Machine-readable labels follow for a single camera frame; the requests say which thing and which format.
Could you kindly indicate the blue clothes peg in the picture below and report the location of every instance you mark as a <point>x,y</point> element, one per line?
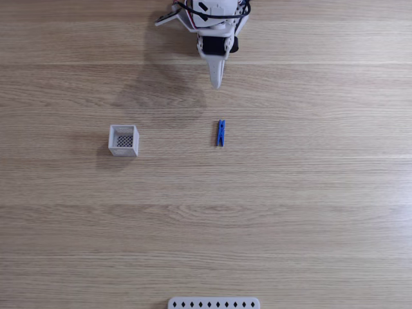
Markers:
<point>221,133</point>

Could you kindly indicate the small white lattice crate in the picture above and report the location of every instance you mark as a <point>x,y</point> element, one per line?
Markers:
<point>124,141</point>

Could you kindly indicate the white perforated plate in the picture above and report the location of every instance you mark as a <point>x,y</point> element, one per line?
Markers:
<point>212,304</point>

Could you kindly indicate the black camera circuit board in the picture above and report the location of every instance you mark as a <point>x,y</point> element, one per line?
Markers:
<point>165,18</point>

